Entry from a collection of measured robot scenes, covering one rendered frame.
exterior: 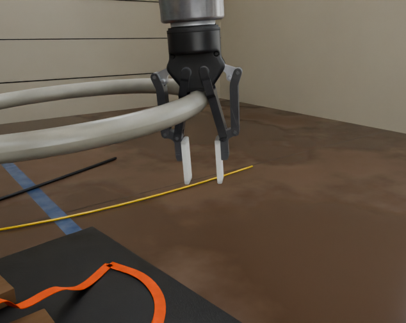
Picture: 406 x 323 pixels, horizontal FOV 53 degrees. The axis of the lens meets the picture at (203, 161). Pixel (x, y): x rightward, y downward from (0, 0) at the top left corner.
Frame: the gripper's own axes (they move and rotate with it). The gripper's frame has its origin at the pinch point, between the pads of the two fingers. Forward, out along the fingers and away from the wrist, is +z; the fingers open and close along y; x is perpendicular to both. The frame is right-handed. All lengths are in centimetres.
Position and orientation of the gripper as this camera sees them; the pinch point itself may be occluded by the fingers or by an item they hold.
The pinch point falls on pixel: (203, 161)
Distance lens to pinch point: 63.8
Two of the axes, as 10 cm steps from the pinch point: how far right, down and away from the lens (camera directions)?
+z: 0.7, 9.5, 3.2
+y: -9.9, 0.2, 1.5
